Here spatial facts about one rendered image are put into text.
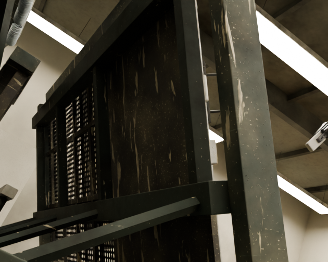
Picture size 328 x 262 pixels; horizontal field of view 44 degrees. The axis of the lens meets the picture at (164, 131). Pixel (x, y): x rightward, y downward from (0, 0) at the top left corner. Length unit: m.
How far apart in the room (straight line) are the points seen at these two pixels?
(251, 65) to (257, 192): 0.32
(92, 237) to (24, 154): 4.31
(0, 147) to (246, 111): 4.34
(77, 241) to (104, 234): 0.06
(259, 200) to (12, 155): 4.36
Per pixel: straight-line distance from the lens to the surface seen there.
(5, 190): 1.65
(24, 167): 5.13
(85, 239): 0.88
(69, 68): 2.55
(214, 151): 1.18
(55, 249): 0.86
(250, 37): 1.09
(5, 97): 2.41
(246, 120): 0.99
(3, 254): 0.74
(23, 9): 2.48
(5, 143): 5.16
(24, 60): 2.44
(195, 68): 1.11
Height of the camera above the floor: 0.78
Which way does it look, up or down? 24 degrees up
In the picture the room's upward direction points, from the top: 25 degrees clockwise
